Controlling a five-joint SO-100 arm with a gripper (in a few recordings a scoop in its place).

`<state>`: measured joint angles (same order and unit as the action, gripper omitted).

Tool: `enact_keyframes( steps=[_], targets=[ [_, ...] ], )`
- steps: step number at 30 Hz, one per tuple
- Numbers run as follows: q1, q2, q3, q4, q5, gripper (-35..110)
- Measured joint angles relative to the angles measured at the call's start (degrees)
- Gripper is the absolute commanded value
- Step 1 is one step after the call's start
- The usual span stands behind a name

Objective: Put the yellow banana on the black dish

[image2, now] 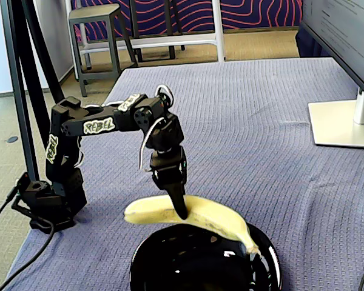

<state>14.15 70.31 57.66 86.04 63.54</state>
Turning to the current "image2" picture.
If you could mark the yellow banana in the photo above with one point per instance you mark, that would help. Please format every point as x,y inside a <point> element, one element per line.
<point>157,212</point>

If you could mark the black camera stand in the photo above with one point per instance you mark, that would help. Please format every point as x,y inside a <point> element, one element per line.
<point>18,75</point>

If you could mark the black round floor disc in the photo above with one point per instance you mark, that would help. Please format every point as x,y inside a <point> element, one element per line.
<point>12,139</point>

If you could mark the blue woven table cloth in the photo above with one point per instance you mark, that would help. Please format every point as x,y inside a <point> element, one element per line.
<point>261,166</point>

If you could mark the glossy black plate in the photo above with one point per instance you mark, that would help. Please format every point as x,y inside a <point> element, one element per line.
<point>185,266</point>

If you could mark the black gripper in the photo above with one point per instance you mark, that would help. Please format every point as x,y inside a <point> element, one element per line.
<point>168,170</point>

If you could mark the grey metal stool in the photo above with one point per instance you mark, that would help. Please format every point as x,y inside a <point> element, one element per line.
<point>94,12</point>

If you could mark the white metal table frame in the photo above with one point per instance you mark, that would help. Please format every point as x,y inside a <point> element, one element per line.
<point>219,30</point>

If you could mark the blue red wavy pattern panel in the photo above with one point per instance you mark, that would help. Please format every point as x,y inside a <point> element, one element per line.
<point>254,12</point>

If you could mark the monitor with silver stand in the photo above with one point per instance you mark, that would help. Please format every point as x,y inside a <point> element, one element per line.
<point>336,27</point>

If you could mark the black metal frame legs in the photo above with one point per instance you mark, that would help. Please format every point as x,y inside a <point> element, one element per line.
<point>170,30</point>

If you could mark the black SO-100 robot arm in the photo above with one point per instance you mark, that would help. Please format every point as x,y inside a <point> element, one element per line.
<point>76,124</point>

